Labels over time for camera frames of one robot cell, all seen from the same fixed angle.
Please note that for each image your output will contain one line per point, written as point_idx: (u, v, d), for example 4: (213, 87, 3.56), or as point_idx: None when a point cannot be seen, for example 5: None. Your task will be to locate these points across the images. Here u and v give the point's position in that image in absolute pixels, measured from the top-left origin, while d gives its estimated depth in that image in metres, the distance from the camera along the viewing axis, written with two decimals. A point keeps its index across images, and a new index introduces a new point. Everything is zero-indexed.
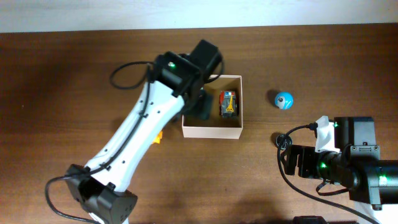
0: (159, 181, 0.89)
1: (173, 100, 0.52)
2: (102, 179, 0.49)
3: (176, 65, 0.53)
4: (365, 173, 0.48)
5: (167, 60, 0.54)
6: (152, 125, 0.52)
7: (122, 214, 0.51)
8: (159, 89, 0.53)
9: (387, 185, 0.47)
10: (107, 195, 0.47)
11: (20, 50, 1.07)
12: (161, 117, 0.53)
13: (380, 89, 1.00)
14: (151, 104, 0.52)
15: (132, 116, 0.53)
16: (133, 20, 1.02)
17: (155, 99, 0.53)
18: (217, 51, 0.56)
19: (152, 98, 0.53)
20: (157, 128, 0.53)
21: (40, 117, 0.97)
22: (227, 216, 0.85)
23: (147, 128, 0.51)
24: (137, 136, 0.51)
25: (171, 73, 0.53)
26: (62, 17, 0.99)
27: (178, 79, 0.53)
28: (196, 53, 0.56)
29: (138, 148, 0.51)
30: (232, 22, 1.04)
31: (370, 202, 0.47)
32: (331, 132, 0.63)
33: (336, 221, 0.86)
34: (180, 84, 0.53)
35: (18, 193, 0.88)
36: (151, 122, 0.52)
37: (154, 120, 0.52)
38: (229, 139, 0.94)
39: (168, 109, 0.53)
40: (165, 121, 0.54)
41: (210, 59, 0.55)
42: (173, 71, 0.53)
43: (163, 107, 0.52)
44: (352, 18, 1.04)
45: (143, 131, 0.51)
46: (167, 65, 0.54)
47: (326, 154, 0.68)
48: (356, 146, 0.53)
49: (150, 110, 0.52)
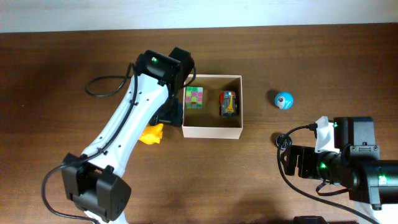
0: (160, 181, 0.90)
1: (160, 89, 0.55)
2: (100, 163, 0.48)
3: (158, 60, 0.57)
4: (365, 172, 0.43)
5: (149, 56, 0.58)
6: (143, 112, 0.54)
7: (119, 205, 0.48)
8: (145, 80, 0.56)
9: (387, 185, 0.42)
10: (106, 178, 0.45)
11: (23, 51, 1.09)
12: (150, 106, 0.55)
13: (382, 89, 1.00)
14: (140, 93, 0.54)
15: (124, 104, 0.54)
16: (134, 21, 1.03)
17: (143, 89, 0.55)
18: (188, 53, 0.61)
19: (140, 88, 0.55)
20: (146, 117, 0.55)
21: (43, 117, 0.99)
22: (227, 216, 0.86)
23: (140, 114, 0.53)
24: (131, 121, 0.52)
25: (154, 66, 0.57)
26: (64, 17, 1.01)
27: (162, 71, 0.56)
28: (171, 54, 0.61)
29: (132, 132, 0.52)
30: (232, 22, 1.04)
31: (369, 202, 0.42)
32: (330, 132, 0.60)
33: (336, 221, 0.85)
34: (165, 74, 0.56)
35: (21, 193, 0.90)
36: (142, 109, 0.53)
37: (145, 106, 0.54)
38: (228, 139, 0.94)
39: (157, 98, 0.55)
40: (153, 110, 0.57)
41: (185, 57, 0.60)
42: (155, 65, 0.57)
43: (152, 96, 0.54)
44: (354, 17, 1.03)
45: (136, 117, 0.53)
46: (150, 60, 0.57)
47: (326, 155, 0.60)
48: (356, 146, 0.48)
49: (140, 99, 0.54)
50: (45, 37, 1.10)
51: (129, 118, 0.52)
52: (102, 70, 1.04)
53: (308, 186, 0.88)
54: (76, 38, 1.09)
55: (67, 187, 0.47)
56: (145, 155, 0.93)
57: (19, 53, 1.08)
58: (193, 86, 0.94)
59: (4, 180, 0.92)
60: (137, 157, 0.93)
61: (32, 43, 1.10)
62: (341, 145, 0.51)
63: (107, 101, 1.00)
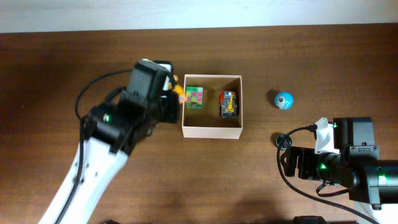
0: (160, 181, 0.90)
1: (111, 159, 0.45)
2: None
3: (113, 115, 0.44)
4: (365, 172, 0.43)
5: (102, 112, 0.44)
6: (92, 190, 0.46)
7: None
8: (96, 149, 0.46)
9: (387, 185, 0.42)
10: None
11: (20, 50, 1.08)
12: (101, 179, 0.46)
13: (382, 89, 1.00)
14: (86, 168, 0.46)
15: (69, 182, 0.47)
16: (134, 21, 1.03)
17: (91, 162, 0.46)
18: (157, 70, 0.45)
19: (86, 158, 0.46)
20: (94, 193, 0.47)
21: (41, 117, 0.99)
22: (227, 216, 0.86)
23: (87, 193, 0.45)
24: (79, 201, 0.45)
25: (106, 126, 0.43)
26: (64, 17, 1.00)
27: (119, 128, 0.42)
28: (134, 84, 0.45)
29: (84, 210, 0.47)
30: (232, 22, 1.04)
31: (369, 202, 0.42)
32: (329, 132, 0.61)
33: (336, 221, 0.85)
34: (120, 135, 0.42)
35: (19, 193, 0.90)
36: (88, 186, 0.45)
37: (92, 185, 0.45)
38: (229, 139, 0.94)
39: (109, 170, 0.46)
40: (107, 178, 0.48)
41: (150, 83, 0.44)
42: (108, 122, 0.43)
43: (102, 166, 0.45)
44: (354, 17, 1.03)
45: (83, 198, 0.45)
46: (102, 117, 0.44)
47: (326, 155, 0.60)
48: (356, 146, 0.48)
49: (87, 175, 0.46)
50: (45, 37, 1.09)
51: (71, 199, 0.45)
52: (102, 70, 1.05)
53: (308, 186, 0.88)
54: (76, 38, 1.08)
55: None
56: (145, 155, 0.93)
57: (19, 54, 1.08)
58: (193, 86, 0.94)
59: (4, 180, 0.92)
60: (137, 157, 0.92)
61: (32, 43, 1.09)
62: (341, 145, 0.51)
63: None
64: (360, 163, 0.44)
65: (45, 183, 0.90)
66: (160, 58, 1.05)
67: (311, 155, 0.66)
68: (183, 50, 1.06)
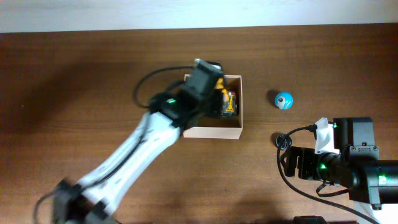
0: (160, 181, 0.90)
1: (171, 132, 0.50)
2: (96, 196, 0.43)
3: (175, 102, 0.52)
4: (365, 172, 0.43)
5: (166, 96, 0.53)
6: (149, 152, 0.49)
7: None
8: (159, 119, 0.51)
9: (387, 185, 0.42)
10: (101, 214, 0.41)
11: (20, 50, 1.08)
12: (157, 146, 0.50)
13: (382, 89, 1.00)
14: (149, 132, 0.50)
15: (129, 144, 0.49)
16: (134, 21, 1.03)
17: (154, 127, 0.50)
18: (216, 72, 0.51)
19: (151, 126, 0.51)
20: (147, 158, 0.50)
21: (41, 117, 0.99)
22: (226, 216, 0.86)
23: (145, 152, 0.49)
24: (137, 160, 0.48)
25: (169, 108, 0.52)
26: (64, 17, 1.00)
27: (179, 113, 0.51)
28: (192, 79, 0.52)
29: (136, 170, 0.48)
30: (232, 22, 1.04)
31: (369, 202, 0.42)
32: (329, 132, 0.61)
33: (336, 221, 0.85)
34: (180, 119, 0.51)
35: (18, 193, 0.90)
36: (148, 147, 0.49)
37: (151, 147, 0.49)
38: (229, 139, 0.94)
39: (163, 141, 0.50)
40: (160, 148, 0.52)
41: (206, 83, 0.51)
42: (171, 107, 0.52)
43: (162, 136, 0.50)
44: (354, 18, 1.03)
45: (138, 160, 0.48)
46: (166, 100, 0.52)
47: (326, 156, 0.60)
48: (356, 146, 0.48)
49: (149, 138, 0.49)
50: (45, 37, 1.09)
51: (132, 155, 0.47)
52: (102, 70, 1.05)
53: (308, 186, 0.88)
54: (76, 38, 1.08)
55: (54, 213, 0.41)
56: None
57: (19, 54, 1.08)
58: None
59: (4, 180, 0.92)
60: None
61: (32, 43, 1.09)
62: (341, 145, 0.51)
63: (108, 99, 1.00)
64: (360, 163, 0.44)
65: (46, 183, 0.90)
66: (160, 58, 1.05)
67: (311, 155, 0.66)
68: (183, 50, 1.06)
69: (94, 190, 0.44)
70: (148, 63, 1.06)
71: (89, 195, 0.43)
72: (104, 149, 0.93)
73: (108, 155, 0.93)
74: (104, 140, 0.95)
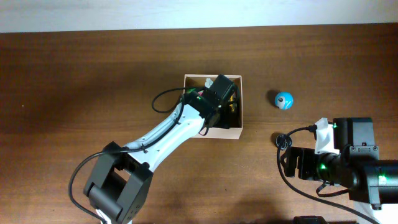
0: (160, 181, 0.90)
1: (201, 119, 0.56)
2: (137, 160, 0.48)
3: (201, 99, 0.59)
4: (364, 172, 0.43)
5: (194, 94, 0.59)
6: (183, 132, 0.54)
7: (134, 207, 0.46)
8: (190, 110, 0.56)
9: (386, 185, 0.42)
10: (143, 172, 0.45)
11: (20, 50, 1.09)
12: (189, 129, 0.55)
13: (382, 89, 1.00)
14: (184, 116, 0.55)
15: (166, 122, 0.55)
16: (134, 21, 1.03)
17: (188, 113, 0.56)
18: (232, 83, 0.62)
19: (185, 111, 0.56)
20: (180, 140, 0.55)
21: (41, 117, 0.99)
22: (226, 216, 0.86)
23: (181, 131, 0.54)
24: (172, 135, 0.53)
25: (196, 103, 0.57)
26: (64, 17, 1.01)
27: (206, 107, 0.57)
28: (214, 86, 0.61)
29: (171, 146, 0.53)
30: (232, 22, 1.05)
31: (369, 202, 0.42)
32: (329, 132, 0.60)
33: (336, 221, 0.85)
34: (207, 112, 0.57)
35: (18, 193, 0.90)
36: (184, 127, 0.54)
37: (185, 129, 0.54)
38: (229, 139, 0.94)
39: (196, 126, 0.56)
40: (188, 135, 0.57)
41: (226, 89, 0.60)
42: (198, 102, 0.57)
43: (194, 121, 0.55)
44: (353, 18, 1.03)
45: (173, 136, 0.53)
46: (194, 98, 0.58)
47: (326, 156, 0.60)
48: (356, 147, 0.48)
49: (185, 120, 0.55)
50: (45, 38, 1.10)
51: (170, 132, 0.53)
52: (102, 70, 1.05)
53: (308, 186, 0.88)
54: (76, 38, 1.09)
55: (97, 173, 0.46)
56: None
57: (20, 54, 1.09)
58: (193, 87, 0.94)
59: (4, 180, 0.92)
60: None
61: (32, 43, 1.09)
62: (341, 146, 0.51)
63: (108, 99, 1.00)
64: (360, 163, 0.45)
65: (45, 183, 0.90)
66: (160, 58, 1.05)
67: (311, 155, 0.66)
68: (183, 50, 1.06)
69: (137, 154, 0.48)
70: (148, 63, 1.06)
71: (133, 157, 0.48)
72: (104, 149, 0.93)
73: None
74: (104, 140, 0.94)
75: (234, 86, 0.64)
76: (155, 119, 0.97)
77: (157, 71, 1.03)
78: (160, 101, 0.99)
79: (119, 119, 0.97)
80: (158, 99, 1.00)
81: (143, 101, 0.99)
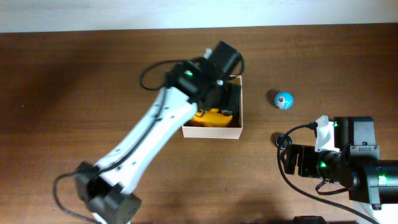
0: (160, 181, 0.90)
1: (188, 107, 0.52)
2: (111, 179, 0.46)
3: (193, 74, 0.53)
4: (365, 173, 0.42)
5: (185, 68, 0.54)
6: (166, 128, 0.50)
7: (123, 218, 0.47)
8: (176, 94, 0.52)
9: (387, 185, 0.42)
10: (115, 198, 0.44)
11: (20, 50, 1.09)
12: (175, 123, 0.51)
13: (382, 89, 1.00)
14: (166, 109, 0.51)
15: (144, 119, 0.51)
16: (134, 20, 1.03)
17: (170, 105, 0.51)
18: (236, 51, 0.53)
19: (167, 102, 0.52)
20: (164, 138, 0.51)
21: (40, 117, 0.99)
22: (226, 216, 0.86)
23: (162, 129, 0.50)
24: (152, 137, 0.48)
25: (187, 81, 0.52)
26: (64, 17, 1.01)
27: (199, 84, 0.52)
28: (212, 56, 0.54)
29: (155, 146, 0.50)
30: (232, 22, 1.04)
31: (369, 202, 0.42)
32: (329, 131, 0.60)
33: (336, 221, 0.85)
34: (199, 92, 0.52)
35: (18, 193, 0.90)
36: (165, 124, 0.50)
37: (167, 125, 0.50)
38: (229, 139, 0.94)
39: (181, 114, 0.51)
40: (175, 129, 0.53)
41: (227, 60, 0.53)
42: (189, 80, 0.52)
43: (176, 114, 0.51)
44: (353, 17, 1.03)
45: (153, 138, 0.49)
46: (184, 73, 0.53)
47: (326, 154, 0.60)
48: (356, 146, 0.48)
49: (165, 115, 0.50)
50: (45, 38, 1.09)
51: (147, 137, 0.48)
52: (102, 70, 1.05)
53: (308, 186, 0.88)
54: (76, 38, 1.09)
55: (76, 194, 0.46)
56: None
57: (20, 54, 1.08)
58: None
59: (4, 181, 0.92)
60: None
61: (32, 43, 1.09)
62: (341, 145, 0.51)
63: (108, 99, 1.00)
64: (359, 163, 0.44)
65: (45, 183, 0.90)
66: (160, 58, 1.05)
67: (311, 153, 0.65)
68: (183, 49, 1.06)
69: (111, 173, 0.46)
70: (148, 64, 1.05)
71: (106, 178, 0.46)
72: (103, 149, 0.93)
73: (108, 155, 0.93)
74: (104, 140, 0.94)
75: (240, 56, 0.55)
76: None
77: (157, 71, 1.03)
78: None
79: (119, 119, 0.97)
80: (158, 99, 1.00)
81: (143, 101, 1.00)
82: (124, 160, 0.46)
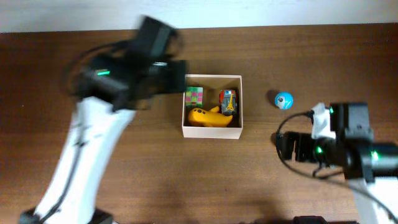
0: (160, 180, 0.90)
1: (108, 121, 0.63)
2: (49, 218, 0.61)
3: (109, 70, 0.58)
4: (359, 152, 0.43)
5: (102, 67, 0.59)
6: (86, 150, 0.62)
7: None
8: (96, 109, 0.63)
9: (379, 163, 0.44)
10: None
11: (20, 50, 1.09)
12: (102, 141, 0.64)
13: (381, 89, 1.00)
14: (85, 130, 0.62)
15: (70, 149, 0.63)
16: (134, 20, 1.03)
17: (90, 123, 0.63)
18: (161, 28, 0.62)
19: (84, 122, 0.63)
20: (101, 155, 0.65)
21: (41, 117, 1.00)
22: (226, 215, 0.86)
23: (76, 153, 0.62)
24: (75, 170, 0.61)
25: (112, 77, 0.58)
26: (64, 17, 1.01)
27: (122, 76, 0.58)
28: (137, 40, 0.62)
29: (92, 168, 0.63)
30: (232, 22, 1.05)
31: (363, 179, 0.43)
32: (326, 118, 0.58)
33: (336, 221, 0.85)
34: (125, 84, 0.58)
35: (18, 193, 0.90)
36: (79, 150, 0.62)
37: (89, 147, 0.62)
38: (229, 139, 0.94)
39: (118, 121, 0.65)
40: (110, 142, 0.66)
41: (155, 41, 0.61)
42: (111, 77, 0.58)
43: (89, 134, 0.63)
44: (352, 18, 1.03)
45: (69, 157, 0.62)
46: (101, 71, 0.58)
47: (322, 139, 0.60)
48: (351, 129, 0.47)
49: (85, 139, 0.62)
50: (45, 38, 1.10)
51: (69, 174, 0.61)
52: None
53: (308, 186, 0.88)
54: (76, 38, 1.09)
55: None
56: (145, 155, 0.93)
57: (20, 55, 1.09)
58: (193, 87, 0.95)
59: (4, 181, 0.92)
60: (137, 157, 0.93)
61: (32, 43, 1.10)
62: (336, 129, 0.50)
63: None
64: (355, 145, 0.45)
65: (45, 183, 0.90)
66: None
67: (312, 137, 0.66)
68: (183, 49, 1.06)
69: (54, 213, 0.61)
70: None
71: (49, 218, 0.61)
72: None
73: None
74: None
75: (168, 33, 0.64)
76: (154, 118, 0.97)
77: None
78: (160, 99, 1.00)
79: None
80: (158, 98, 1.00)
81: None
82: (70, 183, 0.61)
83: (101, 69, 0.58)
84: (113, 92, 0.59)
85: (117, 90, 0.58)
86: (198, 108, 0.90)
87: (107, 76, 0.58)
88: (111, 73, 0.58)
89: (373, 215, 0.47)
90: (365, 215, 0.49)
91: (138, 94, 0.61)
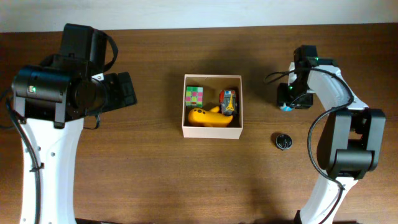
0: (160, 180, 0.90)
1: (58, 134, 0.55)
2: None
3: (36, 83, 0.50)
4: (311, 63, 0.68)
5: (27, 84, 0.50)
6: (47, 170, 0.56)
7: None
8: (39, 124, 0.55)
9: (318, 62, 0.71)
10: None
11: (17, 49, 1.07)
12: (64, 154, 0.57)
13: (382, 88, 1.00)
14: (38, 150, 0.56)
15: (30, 175, 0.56)
16: (134, 20, 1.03)
17: (41, 144, 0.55)
18: (96, 30, 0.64)
19: (35, 144, 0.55)
20: (64, 170, 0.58)
21: None
22: (227, 215, 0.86)
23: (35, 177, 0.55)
24: (44, 191, 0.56)
25: (43, 90, 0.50)
26: (64, 17, 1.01)
27: (55, 85, 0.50)
28: (68, 46, 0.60)
29: (60, 186, 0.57)
30: (232, 22, 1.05)
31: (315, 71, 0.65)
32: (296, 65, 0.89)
33: (337, 221, 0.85)
34: (60, 94, 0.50)
35: (19, 192, 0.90)
36: (41, 172, 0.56)
37: (51, 165, 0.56)
38: (229, 139, 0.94)
39: (69, 135, 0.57)
40: (71, 152, 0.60)
41: (90, 45, 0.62)
42: (41, 89, 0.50)
43: (41, 154, 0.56)
44: (352, 18, 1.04)
45: (31, 185, 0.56)
46: (30, 89, 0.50)
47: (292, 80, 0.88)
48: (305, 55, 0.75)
49: (43, 159, 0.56)
50: (43, 37, 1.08)
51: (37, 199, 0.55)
52: None
53: (308, 186, 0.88)
54: None
55: None
56: (145, 155, 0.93)
57: (18, 53, 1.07)
58: (193, 86, 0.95)
59: (3, 181, 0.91)
60: (138, 157, 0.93)
61: (29, 42, 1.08)
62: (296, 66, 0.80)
63: None
64: (307, 56, 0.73)
65: None
66: (160, 58, 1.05)
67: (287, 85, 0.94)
68: (183, 49, 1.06)
69: None
70: (148, 63, 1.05)
71: None
72: (104, 149, 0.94)
73: (108, 154, 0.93)
74: (104, 140, 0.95)
75: (99, 33, 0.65)
76: (155, 119, 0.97)
77: (157, 71, 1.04)
78: (160, 100, 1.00)
79: (119, 119, 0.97)
80: (158, 98, 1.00)
81: (143, 101, 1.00)
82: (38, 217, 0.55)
83: (29, 84, 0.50)
84: (52, 107, 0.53)
85: (53, 101, 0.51)
86: (198, 108, 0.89)
87: (37, 89, 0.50)
88: (41, 85, 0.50)
89: (321, 79, 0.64)
90: (320, 89, 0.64)
91: (79, 100, 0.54)
